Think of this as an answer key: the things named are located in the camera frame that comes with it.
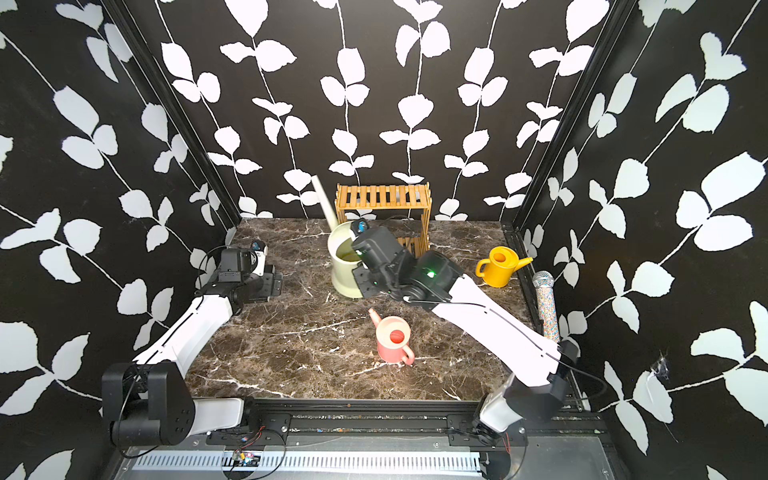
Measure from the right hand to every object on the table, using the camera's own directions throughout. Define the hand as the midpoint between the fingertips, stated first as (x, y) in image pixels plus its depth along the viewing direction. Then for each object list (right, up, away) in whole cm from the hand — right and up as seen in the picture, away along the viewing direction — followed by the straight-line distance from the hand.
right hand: (360, 263), depth 66 cm
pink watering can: (+7, -21, +14) cm, 26 cm away
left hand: (-31, -3, +22) cm, 38 cm away
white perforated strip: (-12, -48, +4) cm, 50 cm away
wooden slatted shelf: (+15, +25, +57) cm, 64 cm away
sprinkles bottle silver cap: (+46, -5, +9) cm, 47 cm away
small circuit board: (-29, -48, +5) cm, 56 cm away
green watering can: (-3, +1, -1) cm, 4 cm away
